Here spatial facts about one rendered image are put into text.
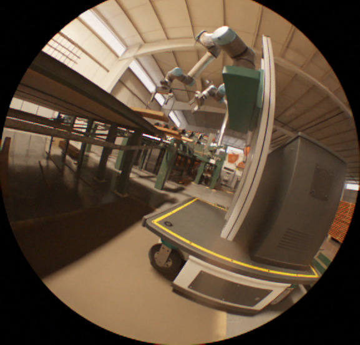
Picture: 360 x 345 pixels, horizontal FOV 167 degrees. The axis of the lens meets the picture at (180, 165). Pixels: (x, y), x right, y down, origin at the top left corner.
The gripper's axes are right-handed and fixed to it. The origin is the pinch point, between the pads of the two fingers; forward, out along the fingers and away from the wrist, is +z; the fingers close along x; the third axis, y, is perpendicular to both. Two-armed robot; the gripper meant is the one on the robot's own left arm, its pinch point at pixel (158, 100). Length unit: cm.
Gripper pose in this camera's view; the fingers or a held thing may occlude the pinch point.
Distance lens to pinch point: 106.4
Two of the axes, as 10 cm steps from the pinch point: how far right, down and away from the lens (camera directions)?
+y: 1.6, 0.1, 9.9
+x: -9.3, -3.3, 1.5
